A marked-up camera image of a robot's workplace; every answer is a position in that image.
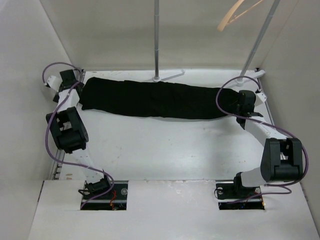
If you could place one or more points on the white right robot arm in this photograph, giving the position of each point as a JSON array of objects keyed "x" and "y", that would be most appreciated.
[{"x": 282, "y": 157}]

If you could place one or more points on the white rack stand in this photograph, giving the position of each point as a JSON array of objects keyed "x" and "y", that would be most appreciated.
[
  {"x": 156, "y": 27},
  {"x": 240, "y": 81}
]

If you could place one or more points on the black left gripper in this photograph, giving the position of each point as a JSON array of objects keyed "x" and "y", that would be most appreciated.
[{"x": 81, "y": 85}]

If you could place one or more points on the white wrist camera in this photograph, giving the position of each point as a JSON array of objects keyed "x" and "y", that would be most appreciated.
[
  {"x": 53, "y": 82},
  {"x": 260, "y": 98}
]

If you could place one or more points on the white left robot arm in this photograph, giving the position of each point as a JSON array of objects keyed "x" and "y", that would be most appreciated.
[{"x": 70, "y": 135}]

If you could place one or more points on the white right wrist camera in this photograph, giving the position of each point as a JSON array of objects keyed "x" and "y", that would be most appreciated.
[{"x": 260, "y": 98}]

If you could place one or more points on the white left rack stand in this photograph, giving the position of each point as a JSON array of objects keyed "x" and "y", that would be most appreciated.
[{"x": 156, "y": 27}]

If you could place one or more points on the wooden clothes hanger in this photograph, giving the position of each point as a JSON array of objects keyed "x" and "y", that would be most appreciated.
[{"x": 231, "y": 16}]

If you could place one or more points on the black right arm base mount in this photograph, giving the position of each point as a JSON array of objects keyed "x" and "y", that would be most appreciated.
[{"x": 230, "y": 198}]

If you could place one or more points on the white right rack stand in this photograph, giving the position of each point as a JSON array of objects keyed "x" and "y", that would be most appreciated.
[{"x": 240, "y": 81}]

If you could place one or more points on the black trousers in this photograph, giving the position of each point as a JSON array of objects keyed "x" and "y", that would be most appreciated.
[{"x": 162, "y": 99}]

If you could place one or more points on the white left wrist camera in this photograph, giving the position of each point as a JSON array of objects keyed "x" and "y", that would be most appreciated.
[{"x": 53, "y": 82}]

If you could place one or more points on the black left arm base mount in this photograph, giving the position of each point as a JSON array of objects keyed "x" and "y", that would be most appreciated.
[{"x": 117, "y": 195}]

